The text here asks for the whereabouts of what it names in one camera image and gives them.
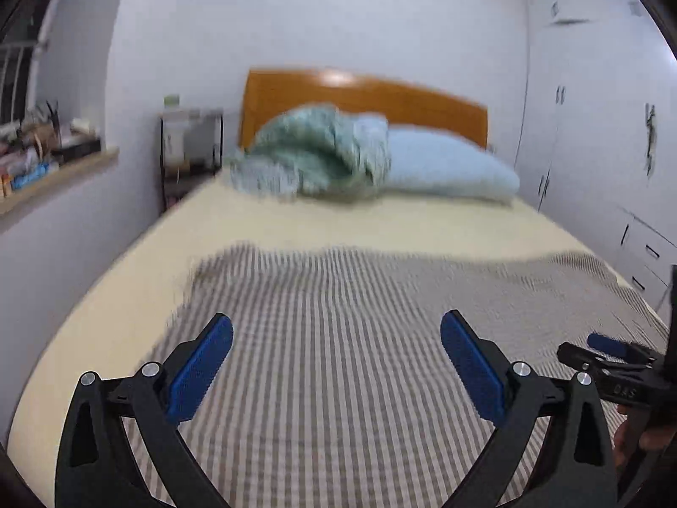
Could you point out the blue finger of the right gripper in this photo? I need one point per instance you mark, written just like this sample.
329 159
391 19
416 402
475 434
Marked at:
610 346

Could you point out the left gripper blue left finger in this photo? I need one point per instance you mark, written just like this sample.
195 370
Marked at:
192 367

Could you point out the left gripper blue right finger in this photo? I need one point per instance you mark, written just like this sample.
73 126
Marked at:
480 365

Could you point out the person right hand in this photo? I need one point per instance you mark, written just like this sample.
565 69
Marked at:
653 439

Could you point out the yellow mattress sheet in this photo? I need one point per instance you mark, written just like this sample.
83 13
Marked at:
118 322

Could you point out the checkered lace bedspread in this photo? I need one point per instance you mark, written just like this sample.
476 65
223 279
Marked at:
337 391

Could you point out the white wardrobe with drawers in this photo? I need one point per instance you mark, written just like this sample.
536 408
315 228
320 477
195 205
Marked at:
597 153

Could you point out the light blue pillow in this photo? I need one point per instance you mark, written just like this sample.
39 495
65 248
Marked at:
434 162

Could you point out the black metal nightstand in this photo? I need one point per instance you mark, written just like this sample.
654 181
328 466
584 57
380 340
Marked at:
191 151

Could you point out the green teal folded blanket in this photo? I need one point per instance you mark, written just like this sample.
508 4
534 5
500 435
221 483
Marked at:
316 151

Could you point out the clutter of books on shelf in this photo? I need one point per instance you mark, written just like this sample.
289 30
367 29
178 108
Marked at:
42 144

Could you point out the wooden wall shelf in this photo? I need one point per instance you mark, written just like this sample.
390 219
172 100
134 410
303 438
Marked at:
53 181

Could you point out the orange wooden bed frame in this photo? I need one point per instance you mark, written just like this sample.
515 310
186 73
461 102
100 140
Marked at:
269 92

